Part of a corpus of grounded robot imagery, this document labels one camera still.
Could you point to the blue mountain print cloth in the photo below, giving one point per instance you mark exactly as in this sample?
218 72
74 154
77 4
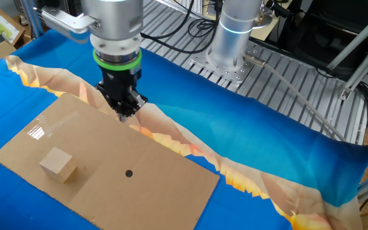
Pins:
251 127

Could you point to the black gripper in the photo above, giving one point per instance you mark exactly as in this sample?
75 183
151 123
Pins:
121 83

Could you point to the metal rack post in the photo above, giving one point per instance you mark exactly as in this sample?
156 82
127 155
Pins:
32 19

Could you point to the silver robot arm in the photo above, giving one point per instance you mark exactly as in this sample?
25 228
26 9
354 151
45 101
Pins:
113 19

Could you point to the thick aluminium frame profile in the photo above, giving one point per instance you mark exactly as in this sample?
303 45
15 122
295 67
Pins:
363 70

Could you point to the silver camera mount bracket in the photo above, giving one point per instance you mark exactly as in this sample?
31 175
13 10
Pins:
62 20

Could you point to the black equipment box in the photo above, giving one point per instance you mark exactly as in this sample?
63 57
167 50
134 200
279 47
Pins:
315 38

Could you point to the brown cardboard sheet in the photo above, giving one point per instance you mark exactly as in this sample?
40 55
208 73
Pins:
139 191

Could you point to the white keyboard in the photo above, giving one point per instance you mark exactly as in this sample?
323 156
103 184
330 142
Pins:
196 5

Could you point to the small wooden block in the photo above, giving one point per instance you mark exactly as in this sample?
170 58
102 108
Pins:
57 164

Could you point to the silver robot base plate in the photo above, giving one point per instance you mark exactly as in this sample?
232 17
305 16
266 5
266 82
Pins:
235 75

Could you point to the thin aluminium frame bar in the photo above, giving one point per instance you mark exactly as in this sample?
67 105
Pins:
356 40

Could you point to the clear tape strip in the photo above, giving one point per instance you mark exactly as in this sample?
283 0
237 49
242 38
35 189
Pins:
37 131

